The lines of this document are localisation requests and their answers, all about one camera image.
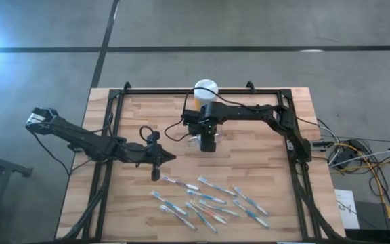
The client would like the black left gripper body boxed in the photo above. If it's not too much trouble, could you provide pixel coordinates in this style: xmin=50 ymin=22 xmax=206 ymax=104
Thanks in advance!
xmin=140 ymin=131 xmax=164 ymax=182

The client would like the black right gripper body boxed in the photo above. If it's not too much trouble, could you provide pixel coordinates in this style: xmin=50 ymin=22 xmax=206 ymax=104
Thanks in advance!
xmin=183 ymin=110 xmax=218 ymax=153

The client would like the orange white toothbrush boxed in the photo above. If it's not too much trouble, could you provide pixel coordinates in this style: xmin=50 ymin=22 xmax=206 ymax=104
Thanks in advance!
xmin=189 ymin=199 xmax=229 ymax=225

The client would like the clear acrylic organizer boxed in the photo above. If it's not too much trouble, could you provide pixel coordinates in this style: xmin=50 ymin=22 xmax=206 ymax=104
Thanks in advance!
xmin=183 ymin=131 xmax=223 ymax=154

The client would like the yellow canister white lid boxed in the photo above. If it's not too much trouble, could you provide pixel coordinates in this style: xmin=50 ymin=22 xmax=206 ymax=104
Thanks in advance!
xmin=194 ymin=79 xmax=219 ymax=111

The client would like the black power box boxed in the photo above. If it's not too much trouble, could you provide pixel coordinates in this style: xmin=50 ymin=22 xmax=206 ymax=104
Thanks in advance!
xmin=336 ymin=148 xmax=351 ymax=164

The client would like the black metal stand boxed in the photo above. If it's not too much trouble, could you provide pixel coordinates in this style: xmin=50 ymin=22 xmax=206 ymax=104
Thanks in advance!
xmin=0 ymin=148 xmax=34 ymax=244

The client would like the white paper sheet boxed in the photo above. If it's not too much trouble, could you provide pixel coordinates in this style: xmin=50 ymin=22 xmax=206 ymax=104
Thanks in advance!
xmin=334 ymin=188 xmax=360 ymax=230

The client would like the dark grey floor mat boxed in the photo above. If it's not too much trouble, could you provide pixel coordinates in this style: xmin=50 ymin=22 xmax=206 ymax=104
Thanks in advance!
xmin=354 ymin=199 xmax=390 ymax=231

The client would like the black floor equipment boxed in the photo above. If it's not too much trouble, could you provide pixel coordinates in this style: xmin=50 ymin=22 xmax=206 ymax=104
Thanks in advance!
xmin=345 ymin=228 xmax=390 ymax=244

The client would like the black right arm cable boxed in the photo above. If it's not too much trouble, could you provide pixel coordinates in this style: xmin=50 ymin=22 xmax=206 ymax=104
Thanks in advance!
xmin=163 ymin=87 xmax=284 ymax=143

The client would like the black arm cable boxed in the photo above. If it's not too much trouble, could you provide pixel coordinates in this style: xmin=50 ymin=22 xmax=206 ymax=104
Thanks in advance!
xmin=163 ymin=87 xmax=284 ymax=143
xmin=106 ymin=111 xmax=156 ymax=146

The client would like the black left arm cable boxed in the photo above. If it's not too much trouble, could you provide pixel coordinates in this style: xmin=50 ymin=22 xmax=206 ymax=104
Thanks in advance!
xmin=106 ymin=111 xmax=156 ymax=146

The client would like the black aluminium table frame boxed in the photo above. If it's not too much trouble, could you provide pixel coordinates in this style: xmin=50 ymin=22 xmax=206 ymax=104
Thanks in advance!
xmin=59 ymin=81 xmax=347 ymax=242

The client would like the white cable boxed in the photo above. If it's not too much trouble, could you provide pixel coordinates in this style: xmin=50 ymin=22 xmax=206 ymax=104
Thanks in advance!
xmin=328 ymin=150 xmax=390 ymax=169

